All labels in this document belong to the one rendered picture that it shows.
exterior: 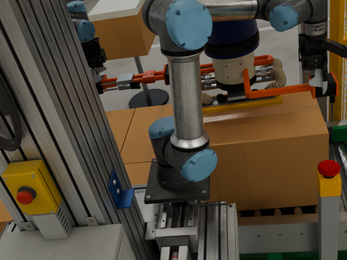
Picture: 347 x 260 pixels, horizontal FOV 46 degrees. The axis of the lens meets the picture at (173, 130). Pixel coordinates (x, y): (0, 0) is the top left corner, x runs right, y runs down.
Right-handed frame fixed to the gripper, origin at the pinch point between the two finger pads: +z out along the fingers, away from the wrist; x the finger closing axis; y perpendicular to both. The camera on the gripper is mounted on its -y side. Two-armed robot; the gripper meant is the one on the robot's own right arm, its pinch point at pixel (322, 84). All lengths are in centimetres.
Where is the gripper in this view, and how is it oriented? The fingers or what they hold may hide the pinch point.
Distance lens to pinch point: 153.4
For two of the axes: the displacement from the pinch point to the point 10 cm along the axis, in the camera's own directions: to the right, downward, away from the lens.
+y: -9.7, 1.3, 1.9
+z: 2.1, 8.0, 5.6
